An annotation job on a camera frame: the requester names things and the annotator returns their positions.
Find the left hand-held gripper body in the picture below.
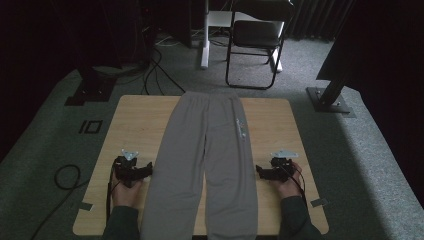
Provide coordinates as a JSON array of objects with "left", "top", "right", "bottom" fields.
[{"left": 113, "top": 148, "right": 145, "bottom": 188}]

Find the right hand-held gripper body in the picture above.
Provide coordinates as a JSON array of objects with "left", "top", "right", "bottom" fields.
[{"left": 267, "top": 148, "right": 300, "bottom": 183}]

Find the grey printed t-shirt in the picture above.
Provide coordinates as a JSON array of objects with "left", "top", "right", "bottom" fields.
[{"left": 139, "top": 91, "right": 260, "bottom": 240}]

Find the person's right hand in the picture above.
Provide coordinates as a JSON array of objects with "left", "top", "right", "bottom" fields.
[{"left": 271, "top": 162, "right": 304, "bottom": 200}]

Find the person's left hand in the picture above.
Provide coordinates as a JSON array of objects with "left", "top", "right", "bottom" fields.
[{"left": 111, "top": 171, "right": 145, "bottom": 209}]

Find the black stand base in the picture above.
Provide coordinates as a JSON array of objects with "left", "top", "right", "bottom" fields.
[{"left": 64, "top": 65, "right": 118, "bottom": 107}]

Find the black slanted metal stand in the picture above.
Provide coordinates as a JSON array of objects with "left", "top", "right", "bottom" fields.
[{"left": 305, "top": 0, "right": 357, "bottom": 119}]

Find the black folding chair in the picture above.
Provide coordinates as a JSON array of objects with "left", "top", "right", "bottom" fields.
[{"left": 225, "top": 0, "right": 296, "bottom": 91}]

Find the dark curtain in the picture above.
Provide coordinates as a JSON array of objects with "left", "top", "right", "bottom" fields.
[{"left": 285, "top": 0, "right": 355, "bottom": 42}]

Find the right hand-held gripper cable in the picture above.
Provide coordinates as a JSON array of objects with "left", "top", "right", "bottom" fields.
[{"left": 279, "top": 165, "right": 308, "bottom": 208}]

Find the hand-held gripper cable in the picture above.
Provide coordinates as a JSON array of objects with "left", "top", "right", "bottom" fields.
[
  {"left": 105, "top": 162, "right": 118, "bottom": 222},
  {"left": 279, "top": 165, "right": 308, "bottom": 208}
]

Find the left hand-held gripper cable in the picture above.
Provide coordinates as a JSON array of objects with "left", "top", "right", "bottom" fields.
[{"left": 105, "top": 162, "right": 118, "bottom": 222}]

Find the black looped floor cable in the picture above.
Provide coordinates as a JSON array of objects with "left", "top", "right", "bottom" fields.
[{"left": 30, "top": 163, "right": 92, "bottom": 240}]

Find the bundle of black floor cables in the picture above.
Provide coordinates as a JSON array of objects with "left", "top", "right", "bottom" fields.
[{"left": 141, "top": 31, "right": 187, "bottom": 96}]

